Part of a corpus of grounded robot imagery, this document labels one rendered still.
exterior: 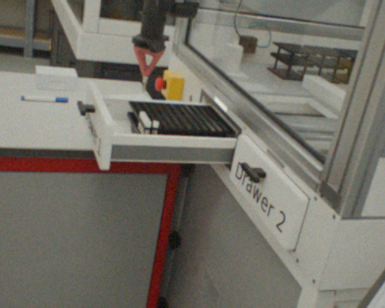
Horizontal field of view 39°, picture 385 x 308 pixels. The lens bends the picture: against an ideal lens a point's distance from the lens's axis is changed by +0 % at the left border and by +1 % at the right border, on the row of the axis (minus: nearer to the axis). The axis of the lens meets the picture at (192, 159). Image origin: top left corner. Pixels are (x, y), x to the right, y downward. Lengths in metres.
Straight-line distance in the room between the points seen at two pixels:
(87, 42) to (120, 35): 0.13
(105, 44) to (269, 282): 1.21
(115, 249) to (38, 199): 0.28
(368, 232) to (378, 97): 0.24
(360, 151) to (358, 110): 0.06
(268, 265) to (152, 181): 0.50
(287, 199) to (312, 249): 0.10
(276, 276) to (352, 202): 0.29
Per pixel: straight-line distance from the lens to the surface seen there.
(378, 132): 0.87
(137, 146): 1.19
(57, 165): 1.44
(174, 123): 1.27
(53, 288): 1.66
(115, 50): 2.08
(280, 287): 1.11
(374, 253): 0.99
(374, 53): 0.86
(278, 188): 1.03
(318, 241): 0.96
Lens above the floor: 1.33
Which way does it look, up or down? 23 degrees down
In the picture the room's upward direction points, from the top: 11 degrees clockwise
